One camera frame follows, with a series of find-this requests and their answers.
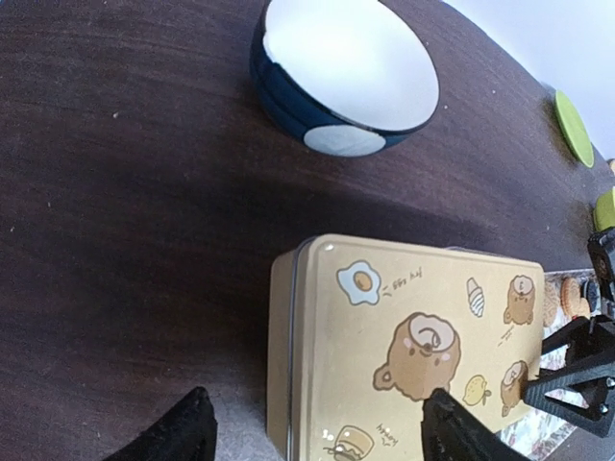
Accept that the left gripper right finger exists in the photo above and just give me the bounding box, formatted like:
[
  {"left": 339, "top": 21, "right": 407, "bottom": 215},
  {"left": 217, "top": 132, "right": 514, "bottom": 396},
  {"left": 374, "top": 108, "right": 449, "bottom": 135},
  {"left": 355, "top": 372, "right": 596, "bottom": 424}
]
[{"left": 421, "top": 388, "right": 528, "bottom": 461}]

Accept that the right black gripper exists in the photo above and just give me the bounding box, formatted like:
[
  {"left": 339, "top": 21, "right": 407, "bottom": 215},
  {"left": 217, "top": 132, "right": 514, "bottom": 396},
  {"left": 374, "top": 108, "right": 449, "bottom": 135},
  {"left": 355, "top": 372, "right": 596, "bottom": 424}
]
[{"left": 523, "top": 230, "right": 614, "bottom": 438}]

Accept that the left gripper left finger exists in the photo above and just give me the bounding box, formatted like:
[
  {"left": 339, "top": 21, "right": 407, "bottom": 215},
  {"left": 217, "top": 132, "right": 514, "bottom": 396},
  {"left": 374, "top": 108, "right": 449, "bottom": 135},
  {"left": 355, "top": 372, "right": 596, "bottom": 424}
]
[{"left": 105, "top": 386, "right": 217, "bottom": 461}]

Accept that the floral rectangular tray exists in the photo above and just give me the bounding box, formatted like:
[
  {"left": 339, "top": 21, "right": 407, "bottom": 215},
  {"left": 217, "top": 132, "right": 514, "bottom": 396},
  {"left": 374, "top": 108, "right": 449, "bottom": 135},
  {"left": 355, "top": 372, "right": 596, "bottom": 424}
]
[{"left": 522, "top": 273, "right": 614, "bottom": 438}]

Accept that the silver metal tin lid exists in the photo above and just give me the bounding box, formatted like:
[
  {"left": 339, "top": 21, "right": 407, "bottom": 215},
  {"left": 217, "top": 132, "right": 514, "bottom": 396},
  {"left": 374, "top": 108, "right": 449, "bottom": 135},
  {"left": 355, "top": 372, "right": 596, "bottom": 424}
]
[{"left": 266, "top": 234, "right": 545, "bottom": 460}]

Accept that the tan biscuit cookie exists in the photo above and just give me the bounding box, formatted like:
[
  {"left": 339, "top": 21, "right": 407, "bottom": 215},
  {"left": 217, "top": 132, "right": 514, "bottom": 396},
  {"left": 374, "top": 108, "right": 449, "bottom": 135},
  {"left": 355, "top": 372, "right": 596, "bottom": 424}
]
[
  {"left": 543, "top": 281, "right": 560, "bottom": 328},
  {"left": 560, "top": 278, "right": 590, "bottom": 319}
]

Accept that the green bowl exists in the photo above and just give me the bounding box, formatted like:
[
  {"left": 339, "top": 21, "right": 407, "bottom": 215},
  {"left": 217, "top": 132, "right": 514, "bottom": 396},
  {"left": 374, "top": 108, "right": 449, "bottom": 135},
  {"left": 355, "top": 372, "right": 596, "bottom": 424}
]
[{"left": 593, "top": 187, "right": 615, "bottom": 231}]

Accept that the green plate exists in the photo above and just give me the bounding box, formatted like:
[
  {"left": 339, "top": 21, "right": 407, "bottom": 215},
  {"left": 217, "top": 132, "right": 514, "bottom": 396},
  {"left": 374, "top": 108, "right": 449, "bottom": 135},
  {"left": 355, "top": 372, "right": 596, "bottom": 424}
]
[{"left": 554, "top": 90, "right": 595, "bottom": 168}]

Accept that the white and dark bowl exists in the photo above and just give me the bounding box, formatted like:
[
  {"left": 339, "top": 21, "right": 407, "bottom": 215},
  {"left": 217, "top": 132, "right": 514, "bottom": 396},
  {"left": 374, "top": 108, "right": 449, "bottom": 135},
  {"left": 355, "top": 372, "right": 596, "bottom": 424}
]
[{"left": 249, "top": 1, "right": 440, "bottom": 158}]

